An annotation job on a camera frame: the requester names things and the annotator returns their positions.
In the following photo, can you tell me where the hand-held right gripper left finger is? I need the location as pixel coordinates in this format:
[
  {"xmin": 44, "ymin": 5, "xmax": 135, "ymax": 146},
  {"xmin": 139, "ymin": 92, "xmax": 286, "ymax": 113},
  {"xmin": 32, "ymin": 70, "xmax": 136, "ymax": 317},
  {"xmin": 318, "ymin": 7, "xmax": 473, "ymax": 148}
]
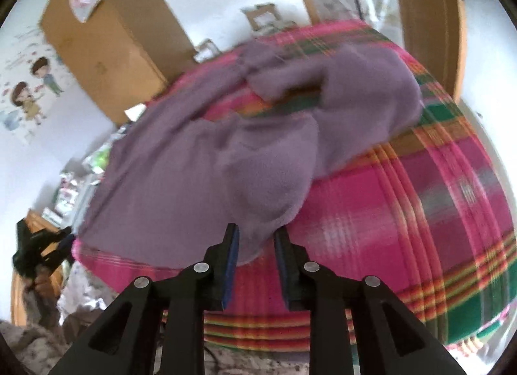
[{"xmin": 48, "ymin": 223, "xmax": 241, "ymax": 375}]

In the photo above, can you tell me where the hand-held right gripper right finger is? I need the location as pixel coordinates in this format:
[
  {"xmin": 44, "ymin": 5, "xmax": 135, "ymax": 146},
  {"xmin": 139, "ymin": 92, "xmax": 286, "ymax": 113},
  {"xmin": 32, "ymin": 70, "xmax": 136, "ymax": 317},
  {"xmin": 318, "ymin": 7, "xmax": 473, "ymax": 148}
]
[{"xmin": 274, "ymin": 225, "xmax": 463, "ymax": 375}]

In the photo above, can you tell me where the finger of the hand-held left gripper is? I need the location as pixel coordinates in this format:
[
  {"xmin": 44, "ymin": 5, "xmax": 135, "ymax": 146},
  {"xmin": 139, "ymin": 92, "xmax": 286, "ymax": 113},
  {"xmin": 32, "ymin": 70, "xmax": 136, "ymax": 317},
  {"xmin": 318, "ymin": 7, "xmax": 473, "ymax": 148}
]
[{"xmin": 48, "ymin": 226, "xmax": 77, "ymax": 258}]

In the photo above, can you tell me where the purple sweater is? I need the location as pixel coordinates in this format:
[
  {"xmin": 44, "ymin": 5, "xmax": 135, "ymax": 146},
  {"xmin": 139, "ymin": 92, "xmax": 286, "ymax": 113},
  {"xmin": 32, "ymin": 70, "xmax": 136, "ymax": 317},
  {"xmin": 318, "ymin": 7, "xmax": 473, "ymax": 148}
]
[{"xmin": 75, "ymin": 40, "xmax": 424, "ymax": 271}]

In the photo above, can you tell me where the person's left hand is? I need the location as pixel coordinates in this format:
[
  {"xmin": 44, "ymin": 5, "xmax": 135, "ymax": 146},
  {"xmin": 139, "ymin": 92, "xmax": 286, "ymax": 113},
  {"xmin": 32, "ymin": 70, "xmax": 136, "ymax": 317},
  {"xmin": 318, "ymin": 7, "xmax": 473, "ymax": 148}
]
[{"xmin": 26, "ymin": 266, "xmax": 60, "ymax": 319}]

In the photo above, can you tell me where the white bedsheet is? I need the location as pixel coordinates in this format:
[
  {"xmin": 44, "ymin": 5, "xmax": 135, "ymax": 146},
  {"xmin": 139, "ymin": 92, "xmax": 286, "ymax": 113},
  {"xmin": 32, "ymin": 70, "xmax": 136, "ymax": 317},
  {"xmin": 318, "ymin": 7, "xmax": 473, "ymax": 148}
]
[{"xmin": 60, "ymin": 266, "xmax": 119, "ymax": 319}]

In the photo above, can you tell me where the person's floral clothing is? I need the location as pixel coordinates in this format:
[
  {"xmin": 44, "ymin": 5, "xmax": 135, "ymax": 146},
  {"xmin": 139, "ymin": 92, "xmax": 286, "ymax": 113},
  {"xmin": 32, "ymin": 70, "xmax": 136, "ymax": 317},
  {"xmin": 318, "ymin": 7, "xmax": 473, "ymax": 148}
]
[{"xmin": 159, "ymin": 340, "xmax": 364, "ymax": 375}]

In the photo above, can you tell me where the pink green plaid blanket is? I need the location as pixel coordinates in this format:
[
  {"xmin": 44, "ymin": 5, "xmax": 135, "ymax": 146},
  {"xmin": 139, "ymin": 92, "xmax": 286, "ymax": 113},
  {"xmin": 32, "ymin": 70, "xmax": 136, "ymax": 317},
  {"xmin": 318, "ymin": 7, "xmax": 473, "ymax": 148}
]
[{"xmin": 73, "ymin": 20, "xmax": 517, "ymax": 363}]

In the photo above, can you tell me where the wooden wardrobe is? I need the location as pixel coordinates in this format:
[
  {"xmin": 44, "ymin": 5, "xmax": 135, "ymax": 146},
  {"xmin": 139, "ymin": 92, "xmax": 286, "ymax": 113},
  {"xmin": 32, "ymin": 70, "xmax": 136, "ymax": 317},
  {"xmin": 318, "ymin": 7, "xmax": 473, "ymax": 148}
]
[{"xmin": 40, "ymin": 0, "xmax": 196, "ymax": 126}]

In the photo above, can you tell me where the white box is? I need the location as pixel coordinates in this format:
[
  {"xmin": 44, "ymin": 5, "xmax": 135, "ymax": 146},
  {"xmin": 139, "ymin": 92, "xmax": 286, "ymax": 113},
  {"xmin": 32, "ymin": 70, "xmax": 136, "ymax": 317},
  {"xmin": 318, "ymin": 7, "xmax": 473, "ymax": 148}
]
[{"xmin": 194, "ymin": 38, "xmax": 221, "ymax": 64}]

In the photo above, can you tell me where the open cardboard box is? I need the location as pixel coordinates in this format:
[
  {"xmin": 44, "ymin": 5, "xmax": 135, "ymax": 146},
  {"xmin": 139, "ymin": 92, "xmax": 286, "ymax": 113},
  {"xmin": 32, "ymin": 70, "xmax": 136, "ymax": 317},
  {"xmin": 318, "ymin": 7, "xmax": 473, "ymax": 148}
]
[{"xmin": 241, "ymin": 3, "xmax": 283, "ymax": 32}]

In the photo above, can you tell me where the wooden door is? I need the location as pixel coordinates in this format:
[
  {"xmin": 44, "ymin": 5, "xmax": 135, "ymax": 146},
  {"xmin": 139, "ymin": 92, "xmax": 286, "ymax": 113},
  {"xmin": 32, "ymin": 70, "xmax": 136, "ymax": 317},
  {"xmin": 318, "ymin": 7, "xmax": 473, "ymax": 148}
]
[{"xmin": 388, "ymin": 0, "xmax": 468, "ymax": 102}]

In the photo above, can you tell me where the cartoon wall sticker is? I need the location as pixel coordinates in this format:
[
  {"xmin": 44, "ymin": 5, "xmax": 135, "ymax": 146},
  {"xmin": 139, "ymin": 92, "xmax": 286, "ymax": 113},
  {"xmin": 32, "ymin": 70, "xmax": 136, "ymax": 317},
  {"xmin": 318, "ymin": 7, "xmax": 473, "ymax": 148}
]
[{"xmin": 0, "ymin": 28, "xmax": 67, "ymax": 145}]

